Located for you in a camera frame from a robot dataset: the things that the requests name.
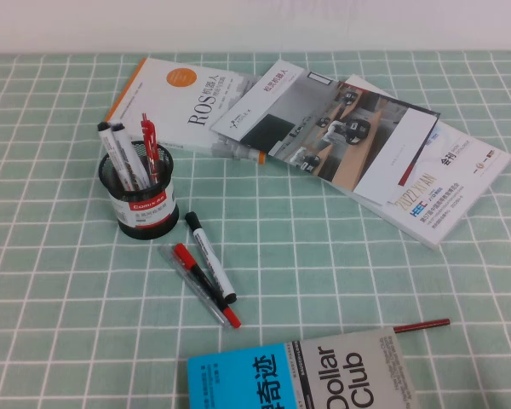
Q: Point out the robot photo brochure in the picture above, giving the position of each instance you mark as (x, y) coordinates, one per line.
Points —
(345, 140)

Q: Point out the white HEEC catalogue book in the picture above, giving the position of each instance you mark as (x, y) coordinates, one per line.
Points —
(460, 179)

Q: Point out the red pencil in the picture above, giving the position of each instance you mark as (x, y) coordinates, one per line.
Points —
(421, 326)

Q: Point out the white orange ROS book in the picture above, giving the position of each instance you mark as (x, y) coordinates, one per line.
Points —
(166, 102)

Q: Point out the red and black pen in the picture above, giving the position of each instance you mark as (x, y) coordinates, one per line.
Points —
(196, 270)

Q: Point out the blue grey Dollar Club book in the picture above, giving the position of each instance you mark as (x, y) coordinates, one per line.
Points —
(345, 375)

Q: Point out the red ballpoint pen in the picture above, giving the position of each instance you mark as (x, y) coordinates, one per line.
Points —
(149, 136)

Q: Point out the black mesh pen holder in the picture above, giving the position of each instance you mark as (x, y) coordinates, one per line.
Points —
(149, 226)

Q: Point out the clear plastic pen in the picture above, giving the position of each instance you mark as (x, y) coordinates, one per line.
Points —
(216, 314)

